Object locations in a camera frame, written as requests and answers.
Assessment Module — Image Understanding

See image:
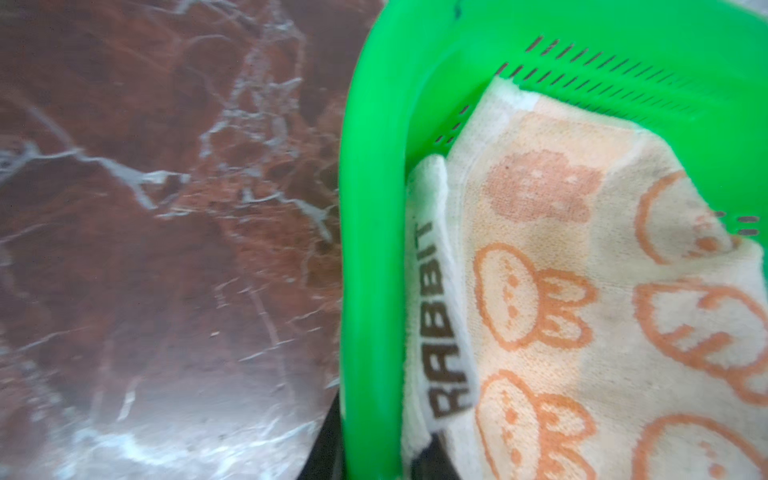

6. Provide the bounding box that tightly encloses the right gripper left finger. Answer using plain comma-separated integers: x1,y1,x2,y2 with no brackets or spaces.
297,393,346,480

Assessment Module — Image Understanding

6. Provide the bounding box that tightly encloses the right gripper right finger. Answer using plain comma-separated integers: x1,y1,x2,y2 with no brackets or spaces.
410,440,460,480

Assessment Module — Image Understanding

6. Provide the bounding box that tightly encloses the orange rabbit towel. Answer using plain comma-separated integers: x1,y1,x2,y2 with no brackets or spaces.
401,79,767,479

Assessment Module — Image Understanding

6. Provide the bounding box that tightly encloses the green plastic basket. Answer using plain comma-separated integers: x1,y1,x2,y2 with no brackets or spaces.
339,1,767,479

